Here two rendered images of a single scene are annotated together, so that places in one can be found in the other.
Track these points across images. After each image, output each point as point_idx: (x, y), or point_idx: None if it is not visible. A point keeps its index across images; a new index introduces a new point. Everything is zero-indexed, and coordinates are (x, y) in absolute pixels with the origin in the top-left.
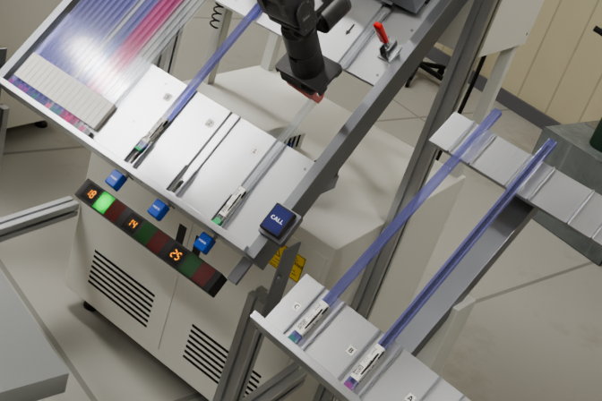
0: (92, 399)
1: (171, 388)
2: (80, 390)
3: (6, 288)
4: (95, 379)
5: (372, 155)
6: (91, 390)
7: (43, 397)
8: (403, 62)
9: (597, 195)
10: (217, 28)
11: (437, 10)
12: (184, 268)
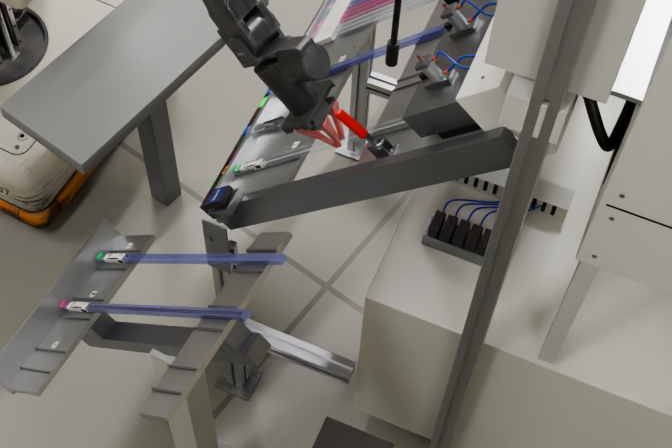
0: (346, 262)
1: None
2: (351, 249)
3: (148, 99)
4: (371, 255)
5: (633, 300)
6: (356, 257)
7: (72, 166)
8: (368, 169)
9: (192, 374)
10: None
11: (426, 150)
12: (216, 181)
